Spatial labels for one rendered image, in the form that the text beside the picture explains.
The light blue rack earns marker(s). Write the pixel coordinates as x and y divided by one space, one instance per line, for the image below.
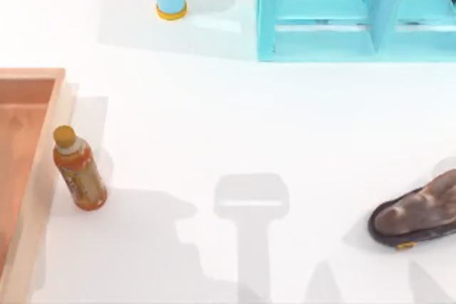
320 26

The orange bottle with yellow cap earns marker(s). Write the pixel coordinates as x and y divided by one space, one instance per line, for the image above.
80 179

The shallow salmon-coloured box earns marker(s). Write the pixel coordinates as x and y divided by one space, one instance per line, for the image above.
21 161

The brown shoe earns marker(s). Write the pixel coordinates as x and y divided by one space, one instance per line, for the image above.
420 215

